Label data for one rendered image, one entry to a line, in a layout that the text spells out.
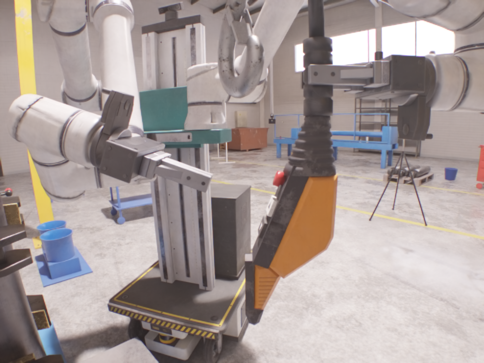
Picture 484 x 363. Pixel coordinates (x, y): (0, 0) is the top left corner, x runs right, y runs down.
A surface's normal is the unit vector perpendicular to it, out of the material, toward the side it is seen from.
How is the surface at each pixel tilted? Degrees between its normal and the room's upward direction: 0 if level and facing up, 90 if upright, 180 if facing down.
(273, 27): 138
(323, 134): 80
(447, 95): 123
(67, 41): 158
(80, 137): 76
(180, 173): 100
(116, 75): 56
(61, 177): 129
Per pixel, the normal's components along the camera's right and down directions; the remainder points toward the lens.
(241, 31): 0.43, -0.25
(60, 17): 0.15, 0.98
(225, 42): -0.45, 0.43
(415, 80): -0.06, 0.23
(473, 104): -0.02, 0.88
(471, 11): 0.28, 0.84
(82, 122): 0.19, -0.47
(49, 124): 0.02, 0.00
